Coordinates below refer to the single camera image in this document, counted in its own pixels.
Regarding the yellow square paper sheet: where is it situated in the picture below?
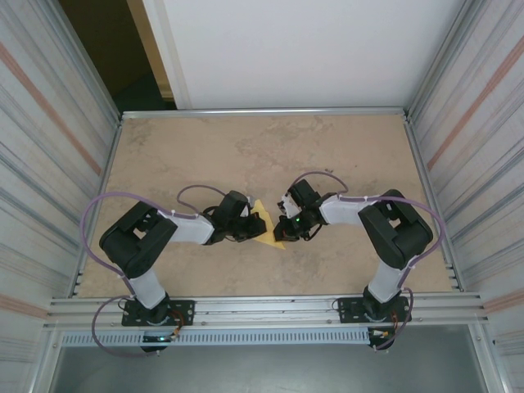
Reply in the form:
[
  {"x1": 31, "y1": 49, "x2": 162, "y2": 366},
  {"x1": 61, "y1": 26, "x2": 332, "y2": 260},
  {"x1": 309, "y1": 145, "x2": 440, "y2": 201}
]
[{"x1": 250, "y1": 199, "x2": 287, "y2": 251}]

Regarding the grey metal panel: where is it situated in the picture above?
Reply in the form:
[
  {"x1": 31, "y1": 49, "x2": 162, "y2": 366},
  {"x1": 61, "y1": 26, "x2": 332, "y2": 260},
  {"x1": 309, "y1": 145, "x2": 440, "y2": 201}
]
[{"x1": 48, "y1": 327, "x2": 492, "y2": 393}]

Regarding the small black controller board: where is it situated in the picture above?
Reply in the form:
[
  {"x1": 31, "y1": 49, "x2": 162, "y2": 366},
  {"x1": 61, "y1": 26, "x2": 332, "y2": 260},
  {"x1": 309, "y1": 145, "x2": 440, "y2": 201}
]
[
  {"x1": 141, "y1": 332, "x2": 182, "y2": 354},
  {"x1": 367, "y1": 327, "x2": 397, "y2": 352}
]

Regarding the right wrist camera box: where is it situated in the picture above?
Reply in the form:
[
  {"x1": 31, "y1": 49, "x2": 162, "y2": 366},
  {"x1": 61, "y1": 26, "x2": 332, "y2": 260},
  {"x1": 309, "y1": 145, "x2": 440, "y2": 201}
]
[{"x1": 278, "y1": 195, "x2": 303, "y2": 219}]

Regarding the wide aluminium mounting rail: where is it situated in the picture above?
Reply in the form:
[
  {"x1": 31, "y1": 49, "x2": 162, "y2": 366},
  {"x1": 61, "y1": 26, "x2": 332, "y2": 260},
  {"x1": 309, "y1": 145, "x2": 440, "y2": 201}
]
[{"x1": 43, "y1": 292, "x2": 490, "y2": 331}]

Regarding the aluminium table edge rail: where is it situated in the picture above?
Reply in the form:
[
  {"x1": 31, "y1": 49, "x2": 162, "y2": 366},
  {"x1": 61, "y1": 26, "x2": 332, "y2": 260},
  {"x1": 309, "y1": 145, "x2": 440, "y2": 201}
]
[{"x1": 120, "y1": 106, "x2": 410, "y2": 120}]

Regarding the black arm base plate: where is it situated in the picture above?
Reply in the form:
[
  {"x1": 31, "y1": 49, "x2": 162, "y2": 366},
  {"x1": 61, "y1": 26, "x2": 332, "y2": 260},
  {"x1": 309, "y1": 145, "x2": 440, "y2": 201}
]
[
  {"x1": 337, "y1": 295, "x2": 412, "y2": 324},
  {"x1": 121, "y1": 300, "x2": 195, "y2": 328}
]

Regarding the grey slotted cable duct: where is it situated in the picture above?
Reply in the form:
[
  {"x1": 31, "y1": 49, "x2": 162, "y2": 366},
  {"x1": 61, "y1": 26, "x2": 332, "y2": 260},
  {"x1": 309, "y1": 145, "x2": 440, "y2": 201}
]
[{"x1": 60, "y1": 329, "x2": 372, "y2": 347}]

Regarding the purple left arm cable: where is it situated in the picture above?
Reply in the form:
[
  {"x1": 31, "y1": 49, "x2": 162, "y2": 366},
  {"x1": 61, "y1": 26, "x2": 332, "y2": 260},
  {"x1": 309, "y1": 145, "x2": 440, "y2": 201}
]
[{"x1": 81, "y1": 186, "x2": 230, "y2": 358}]

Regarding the aluminium table side rail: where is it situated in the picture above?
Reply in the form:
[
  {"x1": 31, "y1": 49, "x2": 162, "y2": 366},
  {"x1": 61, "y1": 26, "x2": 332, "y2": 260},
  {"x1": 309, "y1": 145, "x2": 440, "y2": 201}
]
[
  {"x1": 73, "y1": 118, "x2": 124, "y2": 296},
  {"x1": 403, "y1": 114, "x2": 463, "y2": 291}
]

